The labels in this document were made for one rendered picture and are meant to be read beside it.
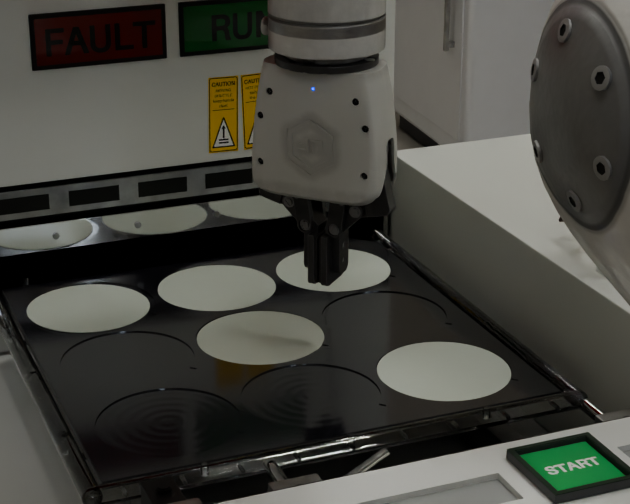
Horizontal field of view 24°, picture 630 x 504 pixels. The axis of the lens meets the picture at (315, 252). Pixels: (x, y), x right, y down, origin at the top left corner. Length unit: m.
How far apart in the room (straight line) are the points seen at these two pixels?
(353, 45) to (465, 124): 3.18
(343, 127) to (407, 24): 3.52
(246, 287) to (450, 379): 0.24
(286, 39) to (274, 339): 0.26
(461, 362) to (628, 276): 0.71
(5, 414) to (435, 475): 0.49
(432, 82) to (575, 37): 3.98
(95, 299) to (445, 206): 0.32
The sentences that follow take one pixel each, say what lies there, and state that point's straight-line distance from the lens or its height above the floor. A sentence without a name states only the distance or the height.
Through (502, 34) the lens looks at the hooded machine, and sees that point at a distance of 4.15.
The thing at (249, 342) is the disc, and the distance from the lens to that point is 1.15.
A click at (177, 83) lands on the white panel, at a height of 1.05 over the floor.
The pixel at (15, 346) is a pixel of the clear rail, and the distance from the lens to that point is 1.16.
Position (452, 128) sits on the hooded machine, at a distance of 4.26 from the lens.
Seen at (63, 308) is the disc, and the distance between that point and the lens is 1.22.
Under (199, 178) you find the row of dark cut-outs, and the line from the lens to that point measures 1.33.
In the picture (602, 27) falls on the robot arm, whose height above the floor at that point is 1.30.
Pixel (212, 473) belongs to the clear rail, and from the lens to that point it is 0.97.
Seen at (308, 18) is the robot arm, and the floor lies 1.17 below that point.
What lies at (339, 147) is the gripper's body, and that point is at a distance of 1.04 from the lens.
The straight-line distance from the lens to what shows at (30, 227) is 1.29.
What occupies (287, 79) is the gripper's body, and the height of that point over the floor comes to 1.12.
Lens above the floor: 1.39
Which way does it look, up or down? 22 degrees down
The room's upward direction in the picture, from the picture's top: straight up
